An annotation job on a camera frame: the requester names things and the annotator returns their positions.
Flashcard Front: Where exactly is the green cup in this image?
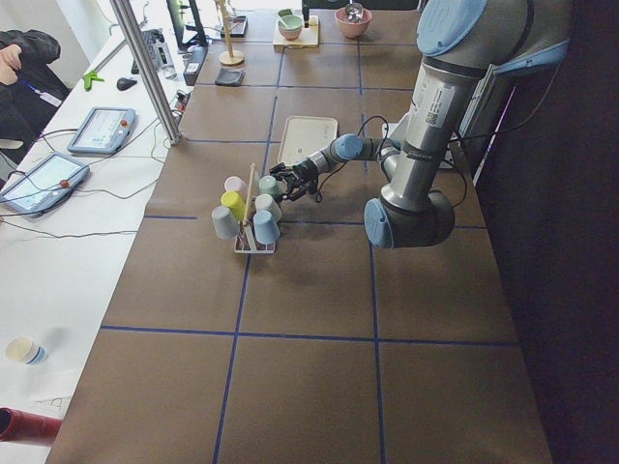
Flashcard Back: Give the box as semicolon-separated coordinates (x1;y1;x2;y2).
258;175;282;198

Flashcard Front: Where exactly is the wooden stand with round base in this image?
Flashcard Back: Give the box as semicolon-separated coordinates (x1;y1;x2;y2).
215;0;245;67

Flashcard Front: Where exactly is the blue cup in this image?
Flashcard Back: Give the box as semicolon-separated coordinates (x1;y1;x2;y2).
252;210;280;245

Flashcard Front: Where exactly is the pink cup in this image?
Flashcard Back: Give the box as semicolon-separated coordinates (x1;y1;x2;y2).
223;176;248;196

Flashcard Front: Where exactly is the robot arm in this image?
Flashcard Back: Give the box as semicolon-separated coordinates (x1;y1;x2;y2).
270;1;575;248

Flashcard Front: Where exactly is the red usb hub left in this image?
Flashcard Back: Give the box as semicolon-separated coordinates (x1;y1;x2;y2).
173;91;191;112

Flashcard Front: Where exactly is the aluminium frame post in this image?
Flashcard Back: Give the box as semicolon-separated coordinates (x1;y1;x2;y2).
110;0;182;146

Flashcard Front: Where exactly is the teach pendant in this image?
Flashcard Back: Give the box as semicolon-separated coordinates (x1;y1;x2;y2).
1;152;90;217
67;107;136;157

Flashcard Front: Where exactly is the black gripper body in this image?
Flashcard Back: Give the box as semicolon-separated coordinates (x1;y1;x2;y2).
285;161;318;193

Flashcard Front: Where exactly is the seated person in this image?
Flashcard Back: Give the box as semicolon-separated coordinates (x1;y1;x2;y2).
1;30;71;164

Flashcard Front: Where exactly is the green clamp tool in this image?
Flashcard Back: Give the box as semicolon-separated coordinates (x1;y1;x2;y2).
82;70;104;92

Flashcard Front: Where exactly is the beige cup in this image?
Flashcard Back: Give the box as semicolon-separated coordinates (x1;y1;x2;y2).
254;193;282;222

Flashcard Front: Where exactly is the black framed box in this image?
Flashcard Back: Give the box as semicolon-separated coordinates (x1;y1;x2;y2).
227;15;249;39

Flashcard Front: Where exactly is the teach pendant far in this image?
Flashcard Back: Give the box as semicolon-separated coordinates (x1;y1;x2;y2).
67;107;136;157

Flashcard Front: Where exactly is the teach pendant near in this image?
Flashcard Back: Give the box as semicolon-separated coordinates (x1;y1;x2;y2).
1;152;90;217

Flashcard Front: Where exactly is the yellow cup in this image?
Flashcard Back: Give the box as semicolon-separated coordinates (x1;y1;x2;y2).
221;190;246;221

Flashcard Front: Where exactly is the black box with label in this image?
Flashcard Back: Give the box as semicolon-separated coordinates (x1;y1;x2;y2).
182;45;208;86

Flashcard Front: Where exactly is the red cylinder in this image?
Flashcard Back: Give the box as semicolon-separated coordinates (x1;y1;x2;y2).
1;408;62;446

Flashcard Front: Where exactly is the wooden cutting board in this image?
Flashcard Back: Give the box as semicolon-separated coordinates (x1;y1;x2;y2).
273;14;319;48

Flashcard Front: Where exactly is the pink bowl with utensils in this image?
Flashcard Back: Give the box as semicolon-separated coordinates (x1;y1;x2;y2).
335;2;372;39

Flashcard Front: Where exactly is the cream rabbit tray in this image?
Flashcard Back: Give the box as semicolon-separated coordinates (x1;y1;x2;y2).
278;116;339;166

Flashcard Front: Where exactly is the paper cup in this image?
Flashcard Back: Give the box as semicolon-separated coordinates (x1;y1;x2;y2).
5;336;46;365

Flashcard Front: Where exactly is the green bowl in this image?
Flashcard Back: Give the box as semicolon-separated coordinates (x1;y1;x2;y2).
278;14;304;30

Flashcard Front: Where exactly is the white wire cup rack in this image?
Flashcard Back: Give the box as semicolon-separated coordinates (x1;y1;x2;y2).
234;163;277;254

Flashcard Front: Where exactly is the black computer mouse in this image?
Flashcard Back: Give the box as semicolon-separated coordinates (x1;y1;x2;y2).
116;77;137;92

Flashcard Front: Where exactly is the grey cup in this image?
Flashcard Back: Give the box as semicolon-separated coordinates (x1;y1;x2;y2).
211;205;240;240

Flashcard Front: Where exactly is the grey folded cloth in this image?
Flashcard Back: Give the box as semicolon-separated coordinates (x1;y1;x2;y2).
214;68;245;87

